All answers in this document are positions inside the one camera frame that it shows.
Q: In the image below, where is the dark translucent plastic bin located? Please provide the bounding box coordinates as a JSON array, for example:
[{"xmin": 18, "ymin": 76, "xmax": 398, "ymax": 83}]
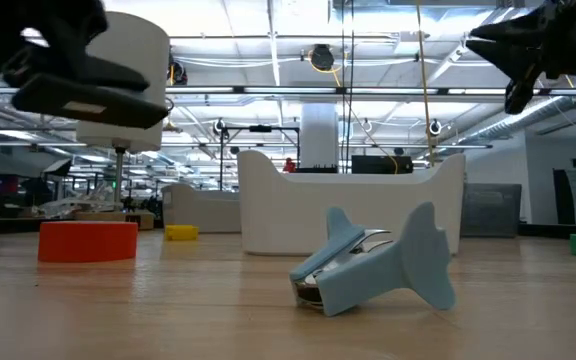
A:
[{"xmin": 460, "ymin": 182, "xmax": 523, "ymax": 238}]

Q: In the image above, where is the black ceiling cable reel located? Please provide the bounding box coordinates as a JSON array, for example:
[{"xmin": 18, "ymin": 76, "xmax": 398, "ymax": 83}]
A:
[{"xmin": 310, "ymin": 43, "xmax": 336, "ymax": 72}]

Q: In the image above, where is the yellow mini stapler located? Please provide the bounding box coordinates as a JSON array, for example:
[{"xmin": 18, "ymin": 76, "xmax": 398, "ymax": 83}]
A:
[{"xmin": 164, "ymin": 224, "xmax": 200, "ymax": 242}]

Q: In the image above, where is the silver ventilation duct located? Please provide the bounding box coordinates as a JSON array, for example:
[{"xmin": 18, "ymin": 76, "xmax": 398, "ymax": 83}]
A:
[{"xmin": 447, "ymin": 95, "xmax": 576, "ymax": 146}]

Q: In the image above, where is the black equipment case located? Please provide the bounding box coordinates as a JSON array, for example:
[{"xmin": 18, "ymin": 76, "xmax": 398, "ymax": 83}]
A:
[{"xmin": 351, "ymin": 154, "xmax": 414, "ymax": 175}]

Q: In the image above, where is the yellow hanging cable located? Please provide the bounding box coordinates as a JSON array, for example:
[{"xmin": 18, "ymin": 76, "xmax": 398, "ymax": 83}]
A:
[{"xmin": 415, "ymin": 0, "xmax": 437, "ymax": 167}]

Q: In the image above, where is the light grey plastic bin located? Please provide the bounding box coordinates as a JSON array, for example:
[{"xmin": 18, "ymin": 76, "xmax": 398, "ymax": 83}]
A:
[{"xmin": 160, "ymin": 182, "xmax": 242, "ymax": 235}]

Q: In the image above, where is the black metal stand frame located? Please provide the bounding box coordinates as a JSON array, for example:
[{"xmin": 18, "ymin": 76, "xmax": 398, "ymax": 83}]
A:
[{"xmin": 219, "ymin": 125, "xmax": 302, "ymax": 191}]

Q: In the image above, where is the white plastic bin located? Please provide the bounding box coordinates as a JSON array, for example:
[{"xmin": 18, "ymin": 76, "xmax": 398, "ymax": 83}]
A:
[{"xmin": 236, "ymin": 149, "xmax": 467, "ymax": 257}]

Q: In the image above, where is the white building pillar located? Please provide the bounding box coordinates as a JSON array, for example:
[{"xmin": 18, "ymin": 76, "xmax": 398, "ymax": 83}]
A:
[{"xmin": 299, "ymin": 103, "xmax": 340, "ymax": 169}]

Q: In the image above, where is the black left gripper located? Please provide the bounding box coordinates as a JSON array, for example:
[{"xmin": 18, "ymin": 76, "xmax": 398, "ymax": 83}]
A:
[{"xmin": 0, "ymin": 0, "xmax": 170, "ymax": 130}]

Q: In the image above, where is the black hanging cable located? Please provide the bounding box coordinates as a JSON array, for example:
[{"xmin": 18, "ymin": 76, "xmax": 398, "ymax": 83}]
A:
[
  {"xmin": 340, "ymin": 0, "xmax": 347, "ymax": 174},
  {"xmin": 348, "ymin": 0, "xmax": 356, "ymax": 174}
]

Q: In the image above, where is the light blue staple remover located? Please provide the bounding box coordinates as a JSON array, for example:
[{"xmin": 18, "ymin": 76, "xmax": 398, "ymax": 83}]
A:
[{"xmin": 288, "ymin": 201, "xmax": 457, "ymax": 318}]

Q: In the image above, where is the red tape roll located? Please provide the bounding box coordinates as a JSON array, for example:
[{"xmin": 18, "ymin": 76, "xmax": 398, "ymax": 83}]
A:
[{"xmin": 37, "ymin": 221, "xmax": 140, "ymax": 264}]

